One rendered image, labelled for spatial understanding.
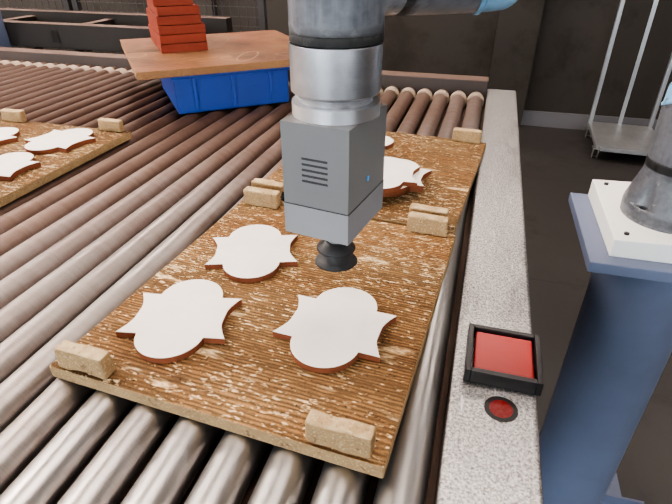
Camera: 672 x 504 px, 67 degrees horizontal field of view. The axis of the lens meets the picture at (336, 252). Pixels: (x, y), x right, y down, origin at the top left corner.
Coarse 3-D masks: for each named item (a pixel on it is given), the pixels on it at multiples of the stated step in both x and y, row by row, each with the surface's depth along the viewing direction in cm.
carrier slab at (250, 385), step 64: (192, 256) 69; (384, 256) 69; (448, 256) 69; (128, 320) 57; (256, 320) 57; (128, 384) 49; (192, 384) 49; (256, 384) 49; (320, 384) 49; (384, 384) 49; (320, 448) 43; (384, 448) 43
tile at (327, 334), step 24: (336, 288) 61; (312, 312) 57; (336, 312) 57; (360, 312) 57; (288, 336) 54; (312, 336) 54; (336, 336) 54; (360, 336) 54; (312, 360) 50; (336, 360) 50
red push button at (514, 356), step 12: (480, 336) 56; (492, 336) 56; (504, 336) 56; (480, 348) 54; (492, 348) 54; (504, 348) 54; (516, 348) 54; (528, 348) 54; (480, 360) 53; (492, 360) 53; (504, 360) 53; (516, 360) 53; (528, 360) 53; (504, 372) 51; (516, 372) 51; (528, 372) 51
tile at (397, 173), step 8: (384, 160) 89; (392, 160) 89; (400, 160) 89; (384, 168) 86; (392, 168) 86; (400, 168) 86; (408, 168) 86; (416, 168) 86; (384, 176) 83; (392, 176) 83; (400, 176) 83; (408, 176) 83; (384, 184) 81; (392, 184) 81; (400, 184) 81; (408, 184) 82; (416, 184) 82; (384, 192) 80
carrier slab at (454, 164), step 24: (408, 144) 106; (432, 144) 106; (456, 144) 106; (480, 144) 106; (432, 168) 95; (456, 168) 95; (408, 192) 86; (432, 192) 86; (456, 192) 86; (384, 216) 79; (456, 216) 79
